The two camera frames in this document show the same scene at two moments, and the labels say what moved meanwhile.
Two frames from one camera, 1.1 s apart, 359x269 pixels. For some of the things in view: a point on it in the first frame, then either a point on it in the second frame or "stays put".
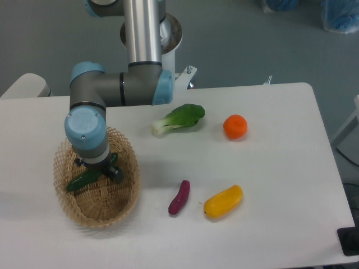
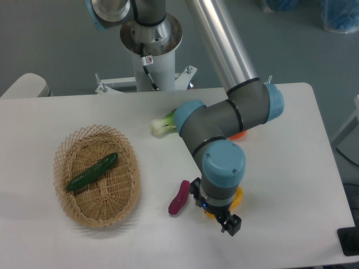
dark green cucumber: [86, 177] stays put
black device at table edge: [349, 239] stays put
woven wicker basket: [104, 202] stays put
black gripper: [116, 172] to [232, 225]
